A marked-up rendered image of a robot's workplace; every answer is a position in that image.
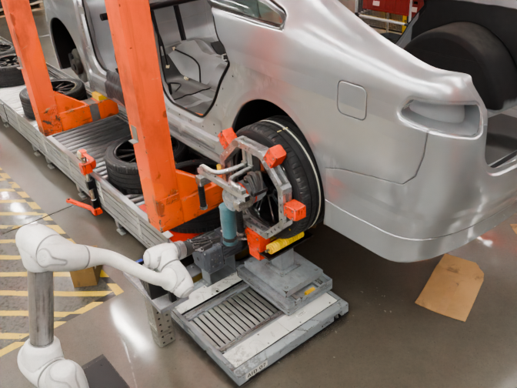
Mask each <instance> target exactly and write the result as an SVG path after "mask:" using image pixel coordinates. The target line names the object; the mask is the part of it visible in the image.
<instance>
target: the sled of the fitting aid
mask: <svg viewBox="0 0 517 388"><path fill-rule="evenodd" d="M236 268H237V275H238V277H239V278H241V279H242V280H244V281H245V282H246V283H248V284H249V285H250V286H251V287H252V288H253V289H255V290H256V291H257V292H259V293H260V294H261V295H263V296H264V297H265V298H266V299H267V300H268V301H270V302H271V303H273V304H274V305H275V306H277V307H278V308H279V309H280V310H281V311H282V312H284V313H285V314H286V315H288V316H290V315H292V314H293V313H295V312H296V311H298V310H299V309H301V308H302V307H303V306H306V305H307V304H309V303H310V302H311V301H313V300H315V299H317V298H318V297H320V296H321V295H322V294H324V293H326V292H328V291H329V290H330V289H332V278H330V277H329V276H327V275H326V274H324V273H323V275H322V276H321V277H319V278H318V279H316V280H315V281H313V282H311V283H309V284H308V285H307V286H305V287H303V288H301V289H300V290H298V291H297V292H295V293H293V294H292V295H291V296H288V297H287V298H286V297H284V296H283V295H282V294H281V293H279V292H278V291H277V290H275V289H274V288H272V287H271V286H270V285H269V284H268V283H266V282H265V281H263V280H262V279H260V278H259V277H258V276H257V275H255V274H254V273H253V272H252V271H250V270H249V269H247V268H246V267H245V263H242V264H241V265H239V266H236Z"/></svg>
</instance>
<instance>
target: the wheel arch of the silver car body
mask: <svg viewBox="0 0 517 388"><path fill-rule="evenodd" d="M274 115H285V116H288V117H290V118H292V117H291V116H290V115H289V114H288V113H287V112H286V111H285V110H284V109H283V108H282V107H280V106H279V105H277V104H275V103H274V102H272V101H270V100H268V99H264V98H252V99H248V100H246V101H245V102H243V103H242V104H241V105H240V106H239V107H238V109H237V110H236V112H235V114H234V116H233V119H232V123H231V126H230V128H231V127H232V128H233V130H234V132H235V133H236V132H237V131H238V130H240V129H241V128H243V127H245V126H247V125H251V124H253V123H255V122H258V121H261V120H263V119H267V118H269V117H271V116H274ZM292 120H293V121H294V122H295V120H294V119H292ZM295 124H296V125H297V123H296V122H295ZM298 127H299V126H298ZM300 130H301V129H300ZM301 131H302V130H301ZM302 134H303V135H304V133H303V132H302ZM304 136H305V135H304ZM305 138H306V137H305ZM306 140H307V139H306ZM307 142H308V140H307ZM308 143H309V142H308ZM309 146H310V145H309ZM310 148H311V146H310ZM311 149H312V148H311ZM312 153H313V151H312ZM313 155H314V153H313ZM314 156H315V155H314ZM315 161H316V159H315ZM316 163H317V161H316ZM317 165H318V163H317ZM318 168H319V165H318ZM319 172H320V170H319ZM320 175H321V173H320ZM321 179H322V176H321ZM322 186H323V182H322ZM323 191H324V186H323ZM324 198H325V191H324ZM324 222H325V215H324V221H323V224H324ZM324 225H325V224H324Z"/></svg>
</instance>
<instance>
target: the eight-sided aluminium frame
mask: <svg viewBox="0 0 517 388"><path fill-rule="evenodd" d="M240 149H244V150H245V151H246V152H248V153H251V154H253V155H254V156H256V157H258V158H259V159H260V160H261V162H262V164H263V166H264V167H265V170H266V172H267V173H268V174H269V177H270V178H271V180H272V182H273V183H274V185H275V187H276V189H277V192H278V203H279V222H278V223H277V224H275V225H274V226H273V227H272V228H271V227H270V226H268V225H266V224H265V223H264V222H262V221H260V220H259V219H257V218H255V217H254V216H253V215H252V214H251V213H250V212H249V210H248V208H247V209H243V210H242V211H243V213H244V214H243V213H242V215H243V224H244V226H245V225H247V227H249V228H250V229H251V230H253V231H254V232H256V233H258V234H259V235H260V236H262V238H265V239H269V238H271V237H273V236H275V235H276V234H277V233H279V232H281V231H282V230H283V229H285V228H286V227H288V226H290V225H291V224H292V220H291V219H290V218H288V217H286V216H284V204H285V203H287V202H289V201H291V200H292V187H291V185H290V182H289V181H288V180H287V178H286V176H285V174H284V172H283V171H282V169H281V167H280V165H278V166H276V167H273V168H271V169H270V167H269V166H268V164H267V163H266V161H265V160H264V159H263V158H264V156H265V154H266V153H267V151H268V149H269V148H268V147H267V146H264V145H262V144H260V143H258V142H255V141H253V140H251V139H249V138H247V136H243V135H242V136H240V137H238V138H235V139H233V140H232V142H231V143H230V144H229V145H228V147H227V148H226V149H225V151H224V152H223V153H221V155H220V162H221V169H227V168H229V167H232V166H233V156H234V155H235V154H236V153H237V151H239V150H240ZM233 174H234V171H233V172H230V173H226V174H223V175H222V179H224V180H225V181H226V182H228V179H229V177H230V176H231V175H233Z"/></svg>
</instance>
